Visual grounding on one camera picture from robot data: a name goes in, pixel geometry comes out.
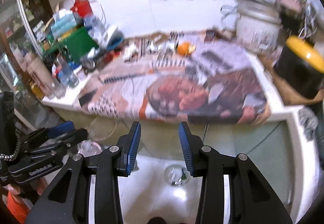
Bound orange peel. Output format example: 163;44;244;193
176;42;196;56

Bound orange sleeve forearm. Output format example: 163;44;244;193
6;183;49;224

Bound white round trash bin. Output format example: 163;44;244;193
164;164;190;187

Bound silver plastic bag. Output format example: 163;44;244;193
77;140;102;157

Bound clear drinking glass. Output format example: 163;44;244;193
51;76;66;99

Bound clear glass bottle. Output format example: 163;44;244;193
54;54;79;88

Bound green box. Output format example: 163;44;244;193
43;27;99;62

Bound wooden board under pot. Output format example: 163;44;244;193
257;54;323;106

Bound teal tissue box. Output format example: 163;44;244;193
50;13;83;40

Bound blue bowl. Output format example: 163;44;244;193
107;31;124;51

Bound red tin box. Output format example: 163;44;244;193
70;0;93;18

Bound printed newspaper table cover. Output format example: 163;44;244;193
77;30;271;124

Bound black yellow round pot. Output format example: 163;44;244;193
273;35;323;99

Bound white rice cooker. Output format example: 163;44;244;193
236;0;282;54

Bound utensil holder with chopsticks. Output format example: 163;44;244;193
276;0;317;39

